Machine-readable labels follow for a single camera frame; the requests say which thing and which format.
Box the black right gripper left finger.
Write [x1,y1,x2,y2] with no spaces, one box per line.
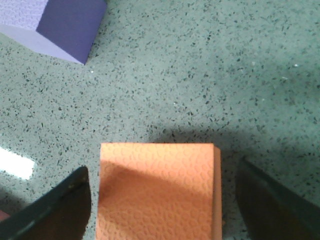
[0,166,91,240]

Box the red foam cube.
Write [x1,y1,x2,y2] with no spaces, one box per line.
[0,210,10,221]

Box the orange foam cube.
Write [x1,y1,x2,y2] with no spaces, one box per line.
[96,142,223,240]

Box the purple foam cube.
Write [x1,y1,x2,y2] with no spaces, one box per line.
[0,0,107,65]

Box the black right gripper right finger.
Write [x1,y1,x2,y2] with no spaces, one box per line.
[236,158,320,240]

